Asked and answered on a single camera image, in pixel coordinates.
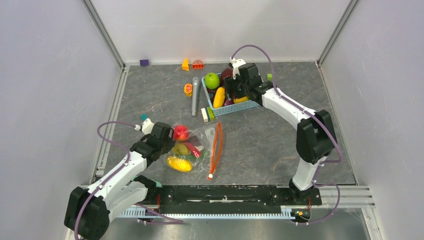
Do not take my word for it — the yellow-green toy fruit slice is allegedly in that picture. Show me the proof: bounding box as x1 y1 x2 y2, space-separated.
171 143 191 156

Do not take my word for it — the red toy apple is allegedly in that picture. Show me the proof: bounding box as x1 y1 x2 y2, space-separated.
173 124 190 142

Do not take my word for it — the dark red toy peach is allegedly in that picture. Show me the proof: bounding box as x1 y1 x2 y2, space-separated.
220 67 233 85

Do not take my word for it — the yellow toy mango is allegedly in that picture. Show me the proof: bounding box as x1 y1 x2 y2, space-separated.
166 155 193 173

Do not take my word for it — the red toy chili pepper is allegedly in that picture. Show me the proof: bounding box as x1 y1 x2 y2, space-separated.
183 142 202 159

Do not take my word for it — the clear zip top bag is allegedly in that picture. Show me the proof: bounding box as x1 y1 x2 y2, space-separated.
165 122 224 180

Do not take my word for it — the green toy cucumber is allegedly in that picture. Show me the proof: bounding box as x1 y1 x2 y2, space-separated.
188 150 211 163

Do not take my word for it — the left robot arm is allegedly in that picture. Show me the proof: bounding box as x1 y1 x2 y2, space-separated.
64 119 176 240

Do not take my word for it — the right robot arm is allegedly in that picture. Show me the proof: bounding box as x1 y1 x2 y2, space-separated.
224 58 340 204

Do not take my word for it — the yellow toy lemon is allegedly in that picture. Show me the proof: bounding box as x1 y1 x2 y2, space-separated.
233 96 249 104

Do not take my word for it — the teal toy block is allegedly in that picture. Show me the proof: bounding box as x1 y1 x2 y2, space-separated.
140 114 148 121

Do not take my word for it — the yellow toy corn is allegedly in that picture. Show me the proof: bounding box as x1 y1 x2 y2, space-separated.
212 86 226 109

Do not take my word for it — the green toy apple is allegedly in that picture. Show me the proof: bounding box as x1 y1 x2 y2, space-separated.
204 72 221 90

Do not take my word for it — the light blue plastic basket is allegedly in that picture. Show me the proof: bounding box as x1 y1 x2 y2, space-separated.
201 73 259 118

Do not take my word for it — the white green toy block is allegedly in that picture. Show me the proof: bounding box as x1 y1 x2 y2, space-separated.
201 107 215 123

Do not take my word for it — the silver toy microphone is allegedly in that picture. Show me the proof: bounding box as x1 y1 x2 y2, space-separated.
191 76 201 118

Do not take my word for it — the red semicircle toy block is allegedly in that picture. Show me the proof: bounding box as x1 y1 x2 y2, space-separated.
192 59 205 70

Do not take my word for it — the orange slice toy block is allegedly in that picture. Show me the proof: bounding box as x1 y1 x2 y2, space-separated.
183 83 193 97

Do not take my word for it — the purple toy block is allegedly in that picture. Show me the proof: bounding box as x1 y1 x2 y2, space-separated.
139 59 150 67

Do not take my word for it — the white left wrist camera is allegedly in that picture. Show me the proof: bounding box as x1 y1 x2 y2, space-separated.
134 118 155 135

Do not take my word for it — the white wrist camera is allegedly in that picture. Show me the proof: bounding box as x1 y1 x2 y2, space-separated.
229 57 246 79
134 118 155 135

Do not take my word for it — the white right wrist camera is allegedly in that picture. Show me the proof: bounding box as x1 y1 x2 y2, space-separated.
229 57 246 79

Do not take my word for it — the white slotted cable duct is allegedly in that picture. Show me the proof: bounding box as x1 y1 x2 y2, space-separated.
117 205 295 220

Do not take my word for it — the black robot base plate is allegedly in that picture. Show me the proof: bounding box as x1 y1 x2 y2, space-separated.
133 175 322 214

